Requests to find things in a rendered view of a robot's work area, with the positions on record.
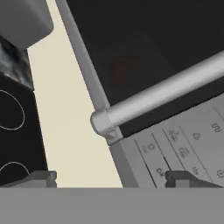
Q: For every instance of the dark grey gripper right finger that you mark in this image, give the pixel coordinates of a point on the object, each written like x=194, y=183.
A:
x=178, y=178

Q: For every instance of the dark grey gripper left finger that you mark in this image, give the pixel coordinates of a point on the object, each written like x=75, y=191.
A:
x=43, y=179

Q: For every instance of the grey microwave oven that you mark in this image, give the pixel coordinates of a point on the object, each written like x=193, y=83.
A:
x=201, y=140

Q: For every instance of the black glass microwave door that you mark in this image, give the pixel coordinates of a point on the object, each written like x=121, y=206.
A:
x=140, y=38

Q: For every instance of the black hob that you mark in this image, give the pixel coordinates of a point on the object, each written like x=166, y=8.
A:
x=17, y=140

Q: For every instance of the grey rounded range hood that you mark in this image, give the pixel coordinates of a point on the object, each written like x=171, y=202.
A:
x=23, y=20

